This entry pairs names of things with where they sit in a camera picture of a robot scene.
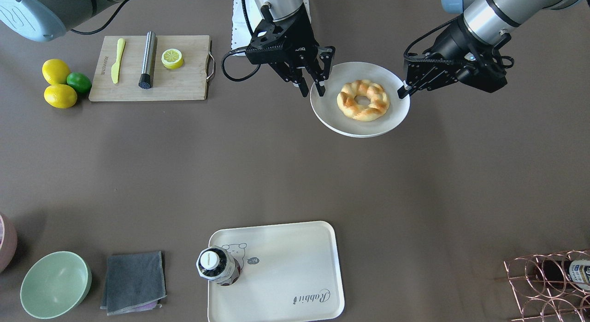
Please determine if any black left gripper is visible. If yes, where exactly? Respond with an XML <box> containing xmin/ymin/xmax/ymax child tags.
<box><xmin>397</xmin><ymin>18</ymin><xmax>480</xmax><ymax>99</ymax></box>

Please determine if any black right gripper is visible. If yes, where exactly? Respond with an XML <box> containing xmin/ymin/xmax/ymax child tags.
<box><xmin>258</xmin><ymin>3</ymin><xmax>336</xmax><ymax>97</ymax></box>

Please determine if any braided glazed donut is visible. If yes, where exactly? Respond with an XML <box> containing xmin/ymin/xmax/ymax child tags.
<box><xmin>336</xmin><ymin>79</ymin><xmax>390</xmax><ymax>122</ymax></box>

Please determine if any white round plate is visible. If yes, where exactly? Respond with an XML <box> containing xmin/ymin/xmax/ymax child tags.
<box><xmin>310</xmin><ymin>62</ymin><xmax>410</xmax><ymax>137</ymax></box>

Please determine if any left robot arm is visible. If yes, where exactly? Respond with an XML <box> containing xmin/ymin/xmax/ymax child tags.
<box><xmin>398</xmin><ymin>0</ymin><xmax>588</xmax><ymax>98</ymax></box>

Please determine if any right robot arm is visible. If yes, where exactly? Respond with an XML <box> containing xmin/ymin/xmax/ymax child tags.
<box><xmin>0</xmin><ymin>0</ymin><xmax>336</xmax><ymax>96</ymax></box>

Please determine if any cream rabbit tray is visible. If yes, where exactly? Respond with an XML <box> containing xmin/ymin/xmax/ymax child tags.
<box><xmin>208</xmin><ymin>221</ymin><xmax>345</xmax><ymax>322</ymax></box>

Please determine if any dark tea bottle on tray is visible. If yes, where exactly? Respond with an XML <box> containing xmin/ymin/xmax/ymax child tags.
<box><xmin>195</xmin><ymin>245</ymin><xmax>242</xmax><ymax>286</ymax></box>

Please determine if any bamboo cutting board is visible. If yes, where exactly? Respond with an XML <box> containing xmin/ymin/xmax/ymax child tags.
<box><xmin>88</xmin><ymin>35</ymin><xmax>215</xmax><ymax>102</ymax></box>

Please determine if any half lemon slice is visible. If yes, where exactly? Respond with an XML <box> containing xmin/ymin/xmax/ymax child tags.
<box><xmin>161</xmin><ymin>48</ymin><xmax>184</xmax><ymax>70</ymax></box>

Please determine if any steel cylinder muddler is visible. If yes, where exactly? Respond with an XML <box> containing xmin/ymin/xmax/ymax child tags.
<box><xmin>138</xmin><ymin>30</ymin><xmax>157</xmax><ymax>90</ymax></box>

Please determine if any yellow plastic knife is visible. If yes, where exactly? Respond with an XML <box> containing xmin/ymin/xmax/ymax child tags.
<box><xmin>110</xmin><ymin>38</ymin><xmax>126</xmax><ymax>84</ymax></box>

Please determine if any green lime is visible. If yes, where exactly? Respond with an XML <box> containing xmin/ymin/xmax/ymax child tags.
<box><xmin>66</xmin><ymin>72</ymin><xmax>92</xmax><ymax>95</ymax></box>

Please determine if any tea bottle in rack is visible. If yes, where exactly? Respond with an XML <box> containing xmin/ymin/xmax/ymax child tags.
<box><xmin>535</xmin><ymin>260</ymin><xmax>590</xmax><ymax>292</ymax></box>

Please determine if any yellow lemon lower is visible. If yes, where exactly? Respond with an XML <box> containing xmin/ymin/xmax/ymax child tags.
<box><xmin>44</xmin><ymin>84</ymin><xmax>78</xmax><ymax>109</ymax></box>

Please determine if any yellow lemon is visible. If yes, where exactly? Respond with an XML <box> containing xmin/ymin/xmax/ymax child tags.
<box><xmin>44</xmin><ymin>84</ymin><xmax>78</xmax><ymax>109</ymax></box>
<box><xmin>41</xmin><ymin>59</ymin><xmax>71</xmax><ymax>85</ymax></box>

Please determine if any yellow lemon upper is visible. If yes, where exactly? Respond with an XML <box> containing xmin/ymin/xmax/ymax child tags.
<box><xmin>41</xmin><ymin>59</ymin><xmax>71</xmax><ymax>85</ymax></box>

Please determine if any grey folded cloth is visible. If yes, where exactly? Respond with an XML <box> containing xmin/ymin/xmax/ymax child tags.
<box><xmin>100</xmin><ymin>250</ymin><xmax>167</xmax><ymax>316</ymax></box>

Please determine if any green bowl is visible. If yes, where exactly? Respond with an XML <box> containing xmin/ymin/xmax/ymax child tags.
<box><xmin>20</xmin><ymin>251</ymin><xmax>92</xmax><ymax>319</ymax></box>

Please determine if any pink ice bowl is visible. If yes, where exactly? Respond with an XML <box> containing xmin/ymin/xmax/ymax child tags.
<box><xmin>0</xmin><ymin>213</ymin><xmax>18</xmax><ymax>272</ymax></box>

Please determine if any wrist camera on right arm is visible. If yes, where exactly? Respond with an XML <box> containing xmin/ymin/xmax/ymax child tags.
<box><xmin>245</xmin><ymin>32</ymin><xmax>287</xmax><ymax>64</ymax></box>

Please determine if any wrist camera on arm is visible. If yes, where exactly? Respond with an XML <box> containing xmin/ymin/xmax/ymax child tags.
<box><xmin>456</xmin><ymin>47</ymin><xmax>514</xmax><ymax>93</ymax></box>
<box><xmin>245</xmin><ymin>32</ymin><xmax>287</xmax><ymax>64</ymax></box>

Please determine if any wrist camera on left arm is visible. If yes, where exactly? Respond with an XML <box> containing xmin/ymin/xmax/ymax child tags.
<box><xmin>456</xmin><ymin>47</ymin><xmax>514</xmax><ymax>93</ymax></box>

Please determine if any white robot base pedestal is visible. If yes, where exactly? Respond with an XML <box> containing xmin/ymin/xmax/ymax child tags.
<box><xmin>230</xmin><ymin>0</ymin><xmax>314</xmax><ymax>56</ymax></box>

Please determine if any copper wire bottle rack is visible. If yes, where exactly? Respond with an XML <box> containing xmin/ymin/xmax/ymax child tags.
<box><xmin>503</xmin><ymin>249</ymin><xmax>590</xmax><ymax>322</ymax></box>

